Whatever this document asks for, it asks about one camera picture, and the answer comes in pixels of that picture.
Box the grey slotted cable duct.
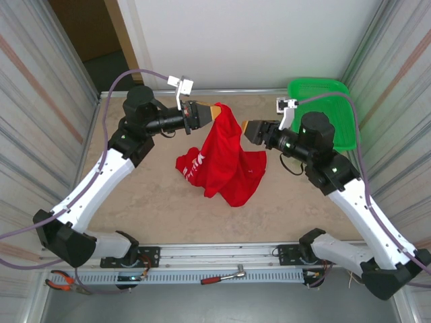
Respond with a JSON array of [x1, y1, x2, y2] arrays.
[[72, 270, 306, 285]]

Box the small circuit board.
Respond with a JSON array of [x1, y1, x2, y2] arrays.
[[116, 274, 146, 284], [302, 268, 326, 282]]

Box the red-handled ratchet wrench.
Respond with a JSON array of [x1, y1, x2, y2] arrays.
[[201, 264, 247, 286]]

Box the wooden door frame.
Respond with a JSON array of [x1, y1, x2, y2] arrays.
[[104, 0, 145, 83]]

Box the wide aluminium mounting rail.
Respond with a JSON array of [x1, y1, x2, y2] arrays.
[[36, 240, 405, 273]]

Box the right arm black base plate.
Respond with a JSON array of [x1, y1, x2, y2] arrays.
[[277, 242, 339, 266]]

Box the orange-handled pliers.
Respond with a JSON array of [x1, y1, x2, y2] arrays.
[[44, 270, 92, 296]]

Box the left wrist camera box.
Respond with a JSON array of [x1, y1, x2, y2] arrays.
[[167, 75, 195, 109]]

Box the green plastic mesh basket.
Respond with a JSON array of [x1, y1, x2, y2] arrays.
[[287, 77, 358, 152]]

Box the brown wooden panel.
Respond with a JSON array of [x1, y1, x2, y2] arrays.
[[48, 0, 122, 63]]

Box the red t-shirt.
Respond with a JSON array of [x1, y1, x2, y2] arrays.
[[175, 102, 267, 208]]

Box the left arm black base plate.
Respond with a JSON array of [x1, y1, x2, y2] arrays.
[[100, 246, 161, 269]]

